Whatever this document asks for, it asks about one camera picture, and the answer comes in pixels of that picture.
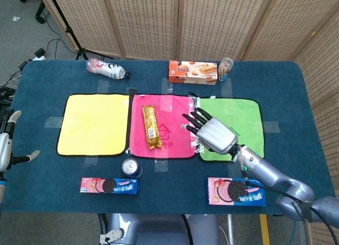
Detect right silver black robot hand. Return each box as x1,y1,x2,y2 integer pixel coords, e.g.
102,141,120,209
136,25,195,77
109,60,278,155
181,107,238,155

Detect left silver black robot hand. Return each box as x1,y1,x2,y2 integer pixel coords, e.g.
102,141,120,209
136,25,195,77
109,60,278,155
0,109,41,174

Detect gold biscuit packet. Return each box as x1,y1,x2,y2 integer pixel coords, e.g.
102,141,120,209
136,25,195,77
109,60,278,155
142,104,163,150

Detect green cloth with house print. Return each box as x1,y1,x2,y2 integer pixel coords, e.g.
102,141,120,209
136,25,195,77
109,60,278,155
194,96,266,163

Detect clear tape strip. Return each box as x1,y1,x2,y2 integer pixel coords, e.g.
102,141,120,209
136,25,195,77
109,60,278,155
227,162,240,178
154,159,170,173
221,77,234,97
161,77,174,94
84,156,100,168
97,80,110,94
262,121,280,133
44,117,64,128

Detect pink cloth with house print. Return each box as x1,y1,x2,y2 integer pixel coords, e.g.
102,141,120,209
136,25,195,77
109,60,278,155
128,93,198,160

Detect black equipment box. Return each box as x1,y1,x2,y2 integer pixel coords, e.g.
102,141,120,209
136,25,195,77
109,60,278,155
0,87,16,116

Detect wide blue pink Oreo box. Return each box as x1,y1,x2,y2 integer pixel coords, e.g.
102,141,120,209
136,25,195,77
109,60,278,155
206,177,267,207

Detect orange white wafer box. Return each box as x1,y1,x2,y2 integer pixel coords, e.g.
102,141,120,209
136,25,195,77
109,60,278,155
168,60,218,85

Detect clear jar with biscuit sticks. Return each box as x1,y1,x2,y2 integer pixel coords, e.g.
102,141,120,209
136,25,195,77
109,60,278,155
218,57,234,82

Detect blue soda can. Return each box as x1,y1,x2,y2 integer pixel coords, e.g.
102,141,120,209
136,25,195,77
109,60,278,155
121,158,144,179

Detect yellow cloth with black edge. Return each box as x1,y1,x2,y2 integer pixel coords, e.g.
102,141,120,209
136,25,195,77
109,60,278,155
56,93,130,158

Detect white table leg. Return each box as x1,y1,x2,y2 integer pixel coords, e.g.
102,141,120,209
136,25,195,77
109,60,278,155
227,214,235,245

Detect white power strip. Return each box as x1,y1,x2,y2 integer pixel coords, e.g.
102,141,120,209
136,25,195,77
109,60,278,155
32,48,47,62

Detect narrow blue pink Oreo box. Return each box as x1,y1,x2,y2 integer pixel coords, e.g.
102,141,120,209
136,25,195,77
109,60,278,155
80,177,140,195

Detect grey robot torso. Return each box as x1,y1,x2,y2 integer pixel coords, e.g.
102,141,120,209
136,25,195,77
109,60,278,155
99,213,220,245

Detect clear bottle with pink label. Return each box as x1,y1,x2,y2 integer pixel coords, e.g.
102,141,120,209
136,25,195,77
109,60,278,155
86,58,131,80

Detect woven wooden folding screen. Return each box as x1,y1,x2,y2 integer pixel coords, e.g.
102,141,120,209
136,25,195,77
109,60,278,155
39,0,339,245

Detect black tripod stand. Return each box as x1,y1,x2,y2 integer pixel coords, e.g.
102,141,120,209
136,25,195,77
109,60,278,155
46,0,113,60

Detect black office chair base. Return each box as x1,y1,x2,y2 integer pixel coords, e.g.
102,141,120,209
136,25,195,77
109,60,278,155
17,0,46,24

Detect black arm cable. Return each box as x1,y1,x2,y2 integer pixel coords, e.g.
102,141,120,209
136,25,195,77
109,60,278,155
245,178,339,245

